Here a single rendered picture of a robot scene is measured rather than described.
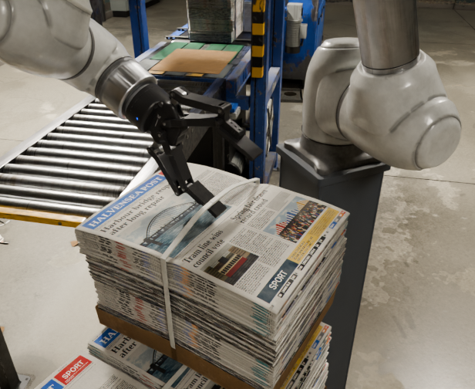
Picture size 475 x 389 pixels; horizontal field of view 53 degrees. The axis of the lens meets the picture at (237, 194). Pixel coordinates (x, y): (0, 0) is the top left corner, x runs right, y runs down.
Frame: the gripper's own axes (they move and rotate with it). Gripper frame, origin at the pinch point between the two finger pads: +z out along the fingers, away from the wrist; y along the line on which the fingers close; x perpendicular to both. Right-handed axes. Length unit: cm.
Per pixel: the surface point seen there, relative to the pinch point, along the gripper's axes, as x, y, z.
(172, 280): 13.4, 11.6, 3.3
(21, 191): -14, 71, -57
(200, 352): 13.2, 21.2, 13.7
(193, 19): -196, 93, -123
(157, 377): 17.0, 30.2, 11.0
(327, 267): -5.2, 5.6, 20.3
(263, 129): -146, 89, -35
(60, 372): 25.0, 37.3, -2.1
